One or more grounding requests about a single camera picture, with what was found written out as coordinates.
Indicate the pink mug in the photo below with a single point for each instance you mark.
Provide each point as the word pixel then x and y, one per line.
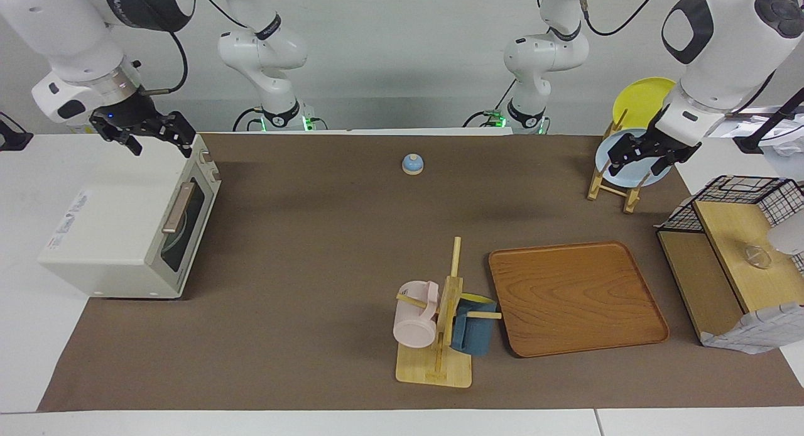
pixel 414 326

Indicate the brown wooden tray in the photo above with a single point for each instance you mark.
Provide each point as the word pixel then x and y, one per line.
pixel 578 298

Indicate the clear glass cup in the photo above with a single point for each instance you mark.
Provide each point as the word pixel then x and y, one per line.
pixel 758 256

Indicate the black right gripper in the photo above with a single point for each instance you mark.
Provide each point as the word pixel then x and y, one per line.
pixel 129 115

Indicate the light blue plate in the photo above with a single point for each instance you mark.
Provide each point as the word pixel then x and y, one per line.
pixel 628 180

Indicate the white crumpled paper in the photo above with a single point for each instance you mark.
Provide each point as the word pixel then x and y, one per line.
pixel 785 150

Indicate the yellow plate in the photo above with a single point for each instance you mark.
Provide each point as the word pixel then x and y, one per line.
pixel 641 103

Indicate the blue mug yellow inside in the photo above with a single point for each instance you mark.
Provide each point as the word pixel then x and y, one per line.
pixel 474 335

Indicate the brown table mat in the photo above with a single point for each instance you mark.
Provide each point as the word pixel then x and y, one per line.
pixel 314 266

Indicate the white toaster oven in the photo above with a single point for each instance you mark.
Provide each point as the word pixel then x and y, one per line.
pixel 107 228

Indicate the wooden two-tier shelf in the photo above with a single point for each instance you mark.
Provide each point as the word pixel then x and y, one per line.
pixel 728 235

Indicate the black camera stand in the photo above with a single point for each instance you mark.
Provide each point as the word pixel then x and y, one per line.
pixel 769 125

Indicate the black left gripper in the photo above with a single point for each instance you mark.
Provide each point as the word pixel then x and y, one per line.
pixel 666 146

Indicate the wooden plate rack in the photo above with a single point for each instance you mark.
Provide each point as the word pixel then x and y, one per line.
pixel 597 188

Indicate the wooden mug tree stand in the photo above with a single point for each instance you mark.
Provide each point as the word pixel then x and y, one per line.
pixel 433 367

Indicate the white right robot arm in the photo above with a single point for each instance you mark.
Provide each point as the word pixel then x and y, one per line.
pixel 63 21

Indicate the black clamp mount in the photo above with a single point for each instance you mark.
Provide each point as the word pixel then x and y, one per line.
pixel 12 137

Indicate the white quilted cloth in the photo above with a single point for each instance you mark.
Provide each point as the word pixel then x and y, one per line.
pixel 754 329

